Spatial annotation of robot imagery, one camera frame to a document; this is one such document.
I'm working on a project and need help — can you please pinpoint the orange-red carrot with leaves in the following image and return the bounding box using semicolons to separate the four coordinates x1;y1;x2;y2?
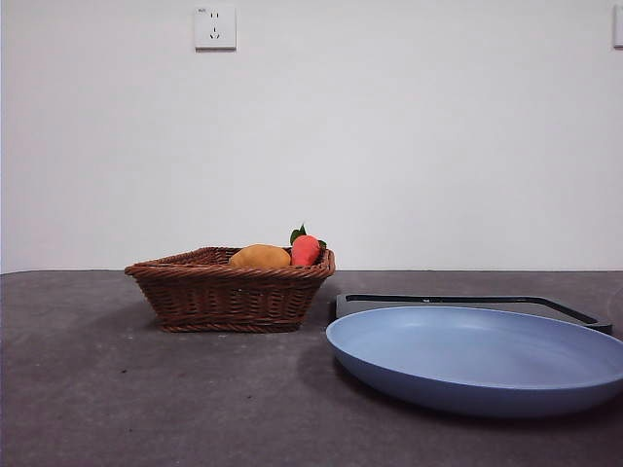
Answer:
289;222;328;268

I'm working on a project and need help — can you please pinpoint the light blue round plate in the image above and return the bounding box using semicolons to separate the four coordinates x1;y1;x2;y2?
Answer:
324;305;623;418

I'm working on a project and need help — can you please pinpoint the white wall power socket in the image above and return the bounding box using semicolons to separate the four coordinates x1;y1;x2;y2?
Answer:
195;4;238;52

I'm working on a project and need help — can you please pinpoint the brown wicker basket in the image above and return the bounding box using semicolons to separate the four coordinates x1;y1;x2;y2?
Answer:
124;246;337;334

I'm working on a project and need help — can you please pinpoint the black rectangular tray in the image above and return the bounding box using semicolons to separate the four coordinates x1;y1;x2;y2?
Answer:
333;293;613;337

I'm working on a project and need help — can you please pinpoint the yellow-brown potato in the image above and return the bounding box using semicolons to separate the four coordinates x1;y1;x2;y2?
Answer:
228;243;293;268

